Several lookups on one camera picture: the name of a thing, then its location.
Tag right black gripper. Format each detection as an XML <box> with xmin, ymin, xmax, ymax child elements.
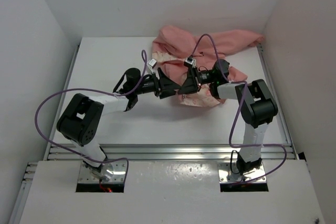
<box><xmin>178</xmin><ymin>67</ymin><xmax>217</xmax><ymax>96</ymax></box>

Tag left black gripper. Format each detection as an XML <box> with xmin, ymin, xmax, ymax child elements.
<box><xmin>133</xmin><ymin>67</ymin><xmax>180</xmax><ymax>98</ymax></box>

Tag pink hooded zip jacket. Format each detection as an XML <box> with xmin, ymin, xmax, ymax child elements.
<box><xmin>152</xmin><ymin>24</ymin><xmax>265</xmax><ymax>107</ymax></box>

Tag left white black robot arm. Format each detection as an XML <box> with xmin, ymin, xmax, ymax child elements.
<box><xmin>57</xmin><ymin>68</ymin><xmax>181</xmax><ymax>172</ymax></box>

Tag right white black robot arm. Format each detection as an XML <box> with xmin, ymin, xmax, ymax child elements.
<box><xmin>178</xmin><ymin>57</ymin><xmax>278</xmax><ymax>175</ymax></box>

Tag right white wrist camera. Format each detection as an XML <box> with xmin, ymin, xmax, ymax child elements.
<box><xmin>184</xmin><ymin>56</ymin><xmax>196</xmax><ymax>68</ymax></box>

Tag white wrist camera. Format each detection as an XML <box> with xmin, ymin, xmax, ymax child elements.
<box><xmin>147</xmin><ymin>58</ymin><xmax>157</xmax><ymax>69</ymax></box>
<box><xmin>184</xmin><ymin>56</ymin><xmax>196</xmax><ymax>68</ymax></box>

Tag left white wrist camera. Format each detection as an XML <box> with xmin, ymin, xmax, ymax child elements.
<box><xmin>147</xmin><ymin>58</ymin><xmax>157</xmax><ymax>69</ymax></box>

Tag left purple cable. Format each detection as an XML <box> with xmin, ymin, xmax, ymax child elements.
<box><xmin>35</xmin><ymin>49</ymin><xmax>149</xmax><ymax>168</ymax></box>

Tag aluminium front rail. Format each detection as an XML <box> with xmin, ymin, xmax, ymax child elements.
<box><xmin>46</xmin><ymin>144</ymin><xmax>296</xmax><ymax>161</ymax></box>

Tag right aluminium side rail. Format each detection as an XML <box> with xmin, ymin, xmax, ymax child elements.
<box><xmin>257</xmin><ymin>44</ymin><xmax>299</xmax><ymax>159</ymax></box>

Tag aluminium side rail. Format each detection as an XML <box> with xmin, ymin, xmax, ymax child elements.
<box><xmin>257</xmin><ymin>44</ymin><xmax>299</xmax><ymax>159</ymax></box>
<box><xmin>7</xmin><ymin>42</ymin><xmax>81</xmax><ymax>224</ymax></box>

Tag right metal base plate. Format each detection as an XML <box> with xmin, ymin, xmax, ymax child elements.
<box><xmin>217</xmin><ymin>161</ymin><xmax>267</xmax><ymax>184</ymax></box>

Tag metal base plate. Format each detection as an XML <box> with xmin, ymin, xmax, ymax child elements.
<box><xmin>78</xmin><ymin>160</ymin><xmax>128</xmax><ymax>184</ymax></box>
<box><xmin>217</xmin><ymin>161</ymin><xmax>267</xmax><ymax>184</ymax></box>

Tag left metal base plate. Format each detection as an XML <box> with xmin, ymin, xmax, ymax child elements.
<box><xmin>78</xmin><ymin>160</ymin><xmax>128</xmax><ymax>184</ymax></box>

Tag left aluminium side rail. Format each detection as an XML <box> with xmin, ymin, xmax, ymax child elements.
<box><xmin>7</xmin><ymin>42</ymin><xmax>81</xmax><ymax>224</ymax></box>

